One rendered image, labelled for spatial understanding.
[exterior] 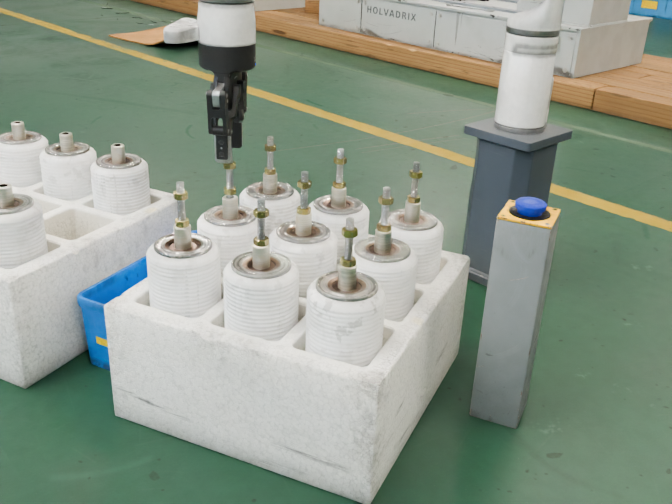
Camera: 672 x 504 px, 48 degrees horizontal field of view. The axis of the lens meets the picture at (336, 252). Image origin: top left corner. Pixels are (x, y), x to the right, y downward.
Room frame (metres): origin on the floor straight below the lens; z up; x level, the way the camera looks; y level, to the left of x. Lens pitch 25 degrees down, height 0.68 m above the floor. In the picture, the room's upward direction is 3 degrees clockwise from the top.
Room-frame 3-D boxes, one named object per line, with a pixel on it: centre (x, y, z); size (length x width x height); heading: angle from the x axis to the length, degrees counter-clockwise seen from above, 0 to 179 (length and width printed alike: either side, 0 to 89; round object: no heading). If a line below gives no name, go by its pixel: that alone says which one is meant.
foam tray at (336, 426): (0.97, 0.05, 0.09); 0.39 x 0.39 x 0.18; 67
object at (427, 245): (1.03, -0.11, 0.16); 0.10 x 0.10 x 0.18
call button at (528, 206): (0.92, -0.25, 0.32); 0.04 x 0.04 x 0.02
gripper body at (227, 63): (1.02, 0.15, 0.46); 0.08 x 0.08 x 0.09
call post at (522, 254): (0.93, -0.25, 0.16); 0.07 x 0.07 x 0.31; 67
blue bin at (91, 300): (1.11, 0.28, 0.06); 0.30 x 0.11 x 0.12; 154
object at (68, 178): (1.29, 0.48, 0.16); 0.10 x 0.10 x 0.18
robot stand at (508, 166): (1.39, -0.33, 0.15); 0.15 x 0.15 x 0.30; 44
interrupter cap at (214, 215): (1.02, 0.15, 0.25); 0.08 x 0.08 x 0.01
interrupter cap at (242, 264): (0.86, 0.09, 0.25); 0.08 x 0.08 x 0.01
